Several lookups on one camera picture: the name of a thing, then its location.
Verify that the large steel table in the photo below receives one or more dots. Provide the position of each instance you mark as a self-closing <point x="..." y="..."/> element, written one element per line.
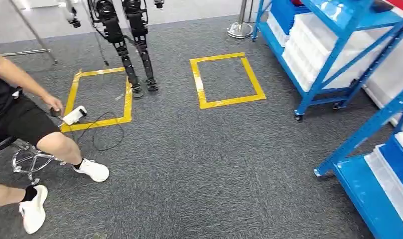
<point x="33" y="31"/>

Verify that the bystander robot black leg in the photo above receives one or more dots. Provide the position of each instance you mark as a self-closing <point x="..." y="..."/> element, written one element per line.
<point x="112" y="29"/>
<point x="137" y="23"/>

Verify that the small white plastic bin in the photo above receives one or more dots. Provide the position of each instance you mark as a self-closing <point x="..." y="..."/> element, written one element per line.
<point x="276" y="29"/>

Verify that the chrome base stool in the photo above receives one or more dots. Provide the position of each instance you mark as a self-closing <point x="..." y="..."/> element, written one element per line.
<point x="5" y="142"/>

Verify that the yellow floor tape rectangle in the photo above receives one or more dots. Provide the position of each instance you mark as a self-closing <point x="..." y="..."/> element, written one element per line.
<point x="127" y="105"/>

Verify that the person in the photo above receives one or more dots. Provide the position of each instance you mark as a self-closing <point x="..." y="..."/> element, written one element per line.
<point x="3" y="99"/>

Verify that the blue plastic bin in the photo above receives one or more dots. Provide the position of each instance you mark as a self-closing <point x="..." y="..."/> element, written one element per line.
<point x="399" y="165"/>
<point x="282" y="13"/>

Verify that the chrome stanchion post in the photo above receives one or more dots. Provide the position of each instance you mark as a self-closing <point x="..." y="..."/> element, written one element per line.
<point x="240" y="29"/>

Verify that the white handheld controller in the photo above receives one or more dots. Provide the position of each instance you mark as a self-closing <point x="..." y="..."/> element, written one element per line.
<point x="74" y="115"/>

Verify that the blue metal shelf rack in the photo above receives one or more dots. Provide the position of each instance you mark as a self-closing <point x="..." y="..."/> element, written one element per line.
<point x="363" y="198"/>
<point x="316" y="82"/>

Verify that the large white plastic bin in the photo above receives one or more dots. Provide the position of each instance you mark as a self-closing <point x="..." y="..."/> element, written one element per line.
<point x="313" y="43"/>
<point x="396" y="72"/>

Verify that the person's hand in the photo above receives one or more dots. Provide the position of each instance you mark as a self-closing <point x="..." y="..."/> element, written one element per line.
<point x="52" y="102"/>

